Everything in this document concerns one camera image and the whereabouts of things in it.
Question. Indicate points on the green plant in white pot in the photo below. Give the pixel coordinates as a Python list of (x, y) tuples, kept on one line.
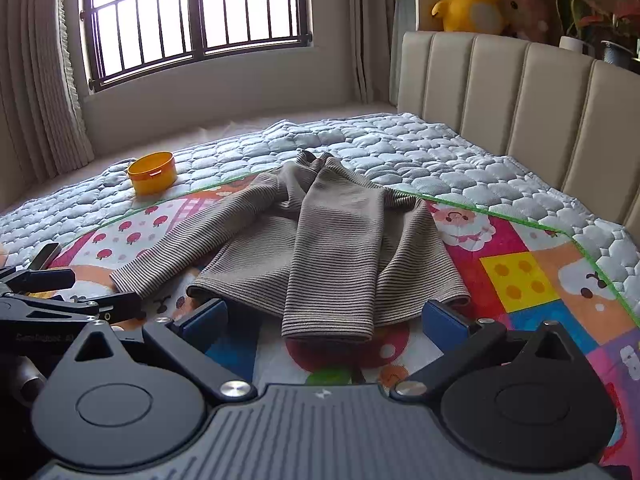
[(572, 10)]

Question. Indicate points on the beige padded headboard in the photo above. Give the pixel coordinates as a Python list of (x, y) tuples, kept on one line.
[(500, 100)]

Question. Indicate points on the red-leaved plant in black pot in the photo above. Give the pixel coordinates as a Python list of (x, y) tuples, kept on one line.
[(617, 45)]

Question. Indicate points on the pale blue quilted bedspread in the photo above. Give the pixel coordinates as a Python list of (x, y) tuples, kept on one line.
[(360, 142)]

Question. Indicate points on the colourful cartoon printed mat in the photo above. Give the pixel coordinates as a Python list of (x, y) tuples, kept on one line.
[(520, 275)]

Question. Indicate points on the beige pleated curtain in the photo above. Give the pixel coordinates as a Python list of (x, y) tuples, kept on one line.
[(35, 70), (370, 25)]

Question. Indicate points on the brown striped sweater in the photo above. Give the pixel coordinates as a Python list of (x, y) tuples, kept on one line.
[(330, 260)]

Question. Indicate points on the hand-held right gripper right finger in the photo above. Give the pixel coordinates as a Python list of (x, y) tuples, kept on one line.
[(444, 324)]

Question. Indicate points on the yellow plastic bowl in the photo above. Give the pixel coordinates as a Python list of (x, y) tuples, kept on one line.
[(150, 176)]

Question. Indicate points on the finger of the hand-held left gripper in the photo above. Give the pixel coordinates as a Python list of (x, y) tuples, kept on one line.
[(100, 307), (47, 257)]

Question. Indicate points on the pink plush toy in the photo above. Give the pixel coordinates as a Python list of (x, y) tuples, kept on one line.
[(526, 7)]

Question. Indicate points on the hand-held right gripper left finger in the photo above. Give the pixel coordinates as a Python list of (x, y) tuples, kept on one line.
[(206, 324)]

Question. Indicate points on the window with dark railing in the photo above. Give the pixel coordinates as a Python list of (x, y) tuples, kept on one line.
[(200, 10)]

